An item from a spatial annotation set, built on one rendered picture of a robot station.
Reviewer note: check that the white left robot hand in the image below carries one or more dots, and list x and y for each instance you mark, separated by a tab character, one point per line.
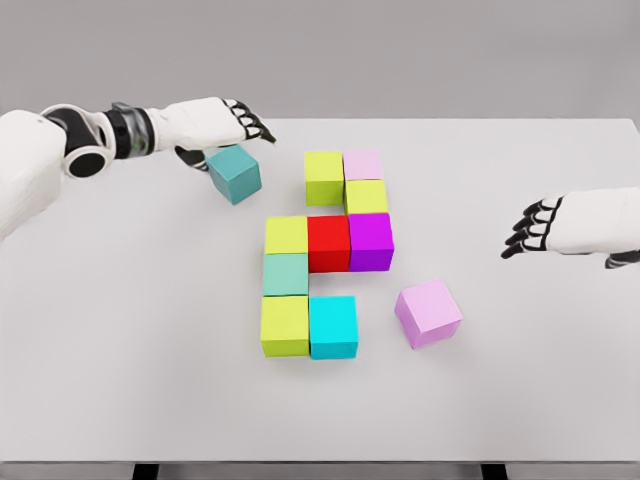
210	120

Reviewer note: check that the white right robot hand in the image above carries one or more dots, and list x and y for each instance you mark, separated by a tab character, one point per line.
565	225

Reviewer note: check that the teal cube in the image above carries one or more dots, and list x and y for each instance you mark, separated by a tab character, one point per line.
235	172

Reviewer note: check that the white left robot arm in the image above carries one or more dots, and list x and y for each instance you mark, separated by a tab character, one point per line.
45	150

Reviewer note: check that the yellow-green cube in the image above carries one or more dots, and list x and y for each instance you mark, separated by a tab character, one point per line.
284	325
323	177
366	196
285	234

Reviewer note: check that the light pink cube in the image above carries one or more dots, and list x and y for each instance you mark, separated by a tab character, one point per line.
363	164
429	312

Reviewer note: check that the red cube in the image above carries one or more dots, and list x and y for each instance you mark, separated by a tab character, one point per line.
328	242

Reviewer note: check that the mint green cube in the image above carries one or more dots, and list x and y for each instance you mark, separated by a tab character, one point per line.
285	274

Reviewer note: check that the purple cube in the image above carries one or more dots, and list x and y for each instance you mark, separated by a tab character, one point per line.
370	241

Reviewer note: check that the cyan cube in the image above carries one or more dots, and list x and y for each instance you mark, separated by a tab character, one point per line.
333	326

